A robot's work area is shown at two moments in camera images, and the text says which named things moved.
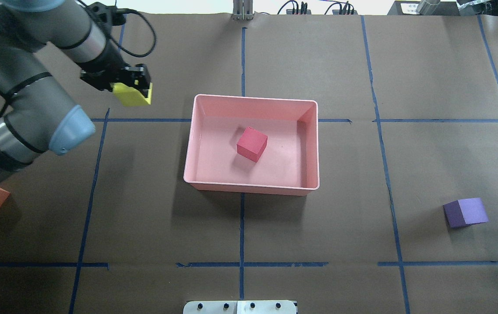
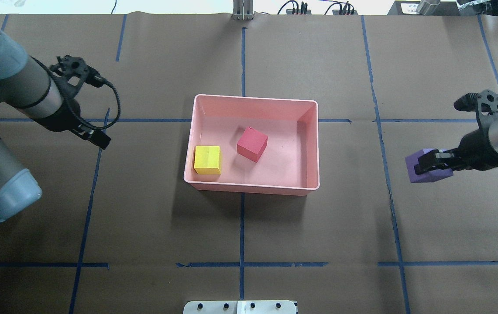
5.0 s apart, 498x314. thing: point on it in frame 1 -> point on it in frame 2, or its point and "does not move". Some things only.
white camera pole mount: (240, 307) does not move
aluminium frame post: (243, 10) does not move
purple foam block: (466, 211) -> (431, 176)
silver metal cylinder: (427, 7) does not move
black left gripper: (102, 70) -> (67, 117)
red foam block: (252, 145) does not move
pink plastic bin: (290, 164) does not move
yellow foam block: (130, 96) -> (207, 160)
